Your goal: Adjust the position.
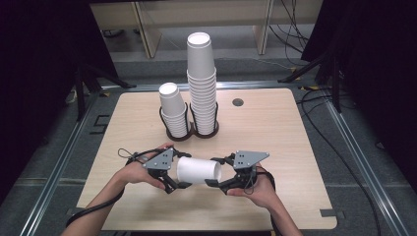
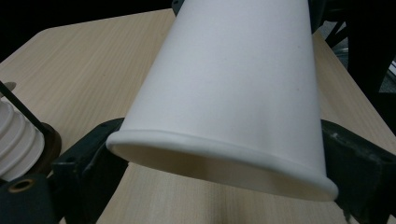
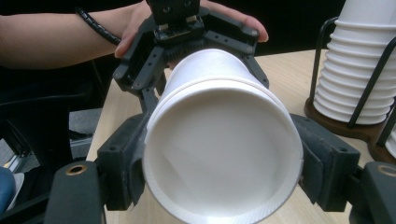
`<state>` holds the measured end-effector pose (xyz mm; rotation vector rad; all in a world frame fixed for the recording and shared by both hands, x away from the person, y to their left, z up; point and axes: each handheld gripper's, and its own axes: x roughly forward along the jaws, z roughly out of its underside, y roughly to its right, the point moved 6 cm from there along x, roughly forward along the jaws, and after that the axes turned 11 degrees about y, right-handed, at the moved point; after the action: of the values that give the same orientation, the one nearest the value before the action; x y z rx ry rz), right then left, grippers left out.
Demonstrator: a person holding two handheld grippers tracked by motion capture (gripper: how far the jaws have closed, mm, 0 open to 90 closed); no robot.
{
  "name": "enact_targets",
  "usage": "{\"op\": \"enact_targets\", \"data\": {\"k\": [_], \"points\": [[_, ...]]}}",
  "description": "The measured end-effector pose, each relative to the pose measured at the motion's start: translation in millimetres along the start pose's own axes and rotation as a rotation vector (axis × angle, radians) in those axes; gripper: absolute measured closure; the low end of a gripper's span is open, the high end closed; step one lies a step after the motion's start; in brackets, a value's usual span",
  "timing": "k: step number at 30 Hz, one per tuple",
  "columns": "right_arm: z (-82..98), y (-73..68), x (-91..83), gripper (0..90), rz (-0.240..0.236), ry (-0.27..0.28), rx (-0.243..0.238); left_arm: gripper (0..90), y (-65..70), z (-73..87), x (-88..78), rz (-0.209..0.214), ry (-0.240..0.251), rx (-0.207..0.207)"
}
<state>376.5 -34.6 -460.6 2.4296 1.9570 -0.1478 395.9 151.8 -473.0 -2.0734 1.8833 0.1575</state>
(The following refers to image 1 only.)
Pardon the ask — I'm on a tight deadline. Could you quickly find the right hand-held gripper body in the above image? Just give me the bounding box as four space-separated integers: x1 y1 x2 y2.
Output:
233 150 270 190

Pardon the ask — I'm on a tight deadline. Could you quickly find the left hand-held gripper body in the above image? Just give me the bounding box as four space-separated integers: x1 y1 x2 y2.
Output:
142 147 176 181

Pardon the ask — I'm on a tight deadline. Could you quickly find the white paper cup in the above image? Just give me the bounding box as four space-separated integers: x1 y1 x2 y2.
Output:
176 155 223 186

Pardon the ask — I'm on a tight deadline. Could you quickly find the black double cup holder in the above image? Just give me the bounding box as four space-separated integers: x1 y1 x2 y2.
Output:
158 101 220 143

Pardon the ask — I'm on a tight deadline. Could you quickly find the tall stack of white cups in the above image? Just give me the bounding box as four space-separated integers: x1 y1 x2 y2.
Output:
186 31 219 136

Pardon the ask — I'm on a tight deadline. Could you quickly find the person's left hand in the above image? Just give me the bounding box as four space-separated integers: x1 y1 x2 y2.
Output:
115 143 174 191

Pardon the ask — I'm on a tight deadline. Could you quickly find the person's right hand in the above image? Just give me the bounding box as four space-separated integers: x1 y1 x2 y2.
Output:
226 163 276 210

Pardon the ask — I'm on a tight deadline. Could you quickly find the short stack of white cups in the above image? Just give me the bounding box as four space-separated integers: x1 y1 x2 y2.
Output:
158 82 190 139

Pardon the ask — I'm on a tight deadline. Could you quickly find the black metal stand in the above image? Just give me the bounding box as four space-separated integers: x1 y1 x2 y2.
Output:
72 62 138 123
277 48 344 114

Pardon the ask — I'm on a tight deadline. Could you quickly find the beige wooden desk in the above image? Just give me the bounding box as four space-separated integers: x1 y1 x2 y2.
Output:
89 0 325 60

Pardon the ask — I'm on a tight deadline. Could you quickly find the black curtain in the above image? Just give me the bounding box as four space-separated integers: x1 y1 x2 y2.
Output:
0 0 120 206
300 0 417 195

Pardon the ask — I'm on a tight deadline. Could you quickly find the right hand-held gripper black cable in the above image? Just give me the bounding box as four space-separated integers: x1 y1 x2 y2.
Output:
244 164 277 236

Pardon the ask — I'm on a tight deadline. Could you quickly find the hand-held gripper black cable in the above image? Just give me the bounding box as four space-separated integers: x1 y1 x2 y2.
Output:
244 164 277 236
65 147 165 228

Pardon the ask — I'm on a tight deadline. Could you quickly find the aluminium floor rail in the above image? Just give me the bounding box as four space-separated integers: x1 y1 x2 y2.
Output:
19 91 101 236
100 80 320 93
323 94 411 236

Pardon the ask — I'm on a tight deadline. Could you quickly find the left hand-held gripper black cable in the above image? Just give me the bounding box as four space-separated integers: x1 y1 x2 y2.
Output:
65 147 165 228

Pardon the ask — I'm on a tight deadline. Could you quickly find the long black floor cable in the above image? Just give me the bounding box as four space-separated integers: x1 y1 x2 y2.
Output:
295 88 384 236

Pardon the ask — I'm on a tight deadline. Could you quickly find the thin white floor cable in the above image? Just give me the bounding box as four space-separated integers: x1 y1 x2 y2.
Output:
215 56 296 72

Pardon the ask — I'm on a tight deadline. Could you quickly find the hanging black cable bundle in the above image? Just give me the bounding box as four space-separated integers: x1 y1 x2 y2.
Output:
268 0 311 55

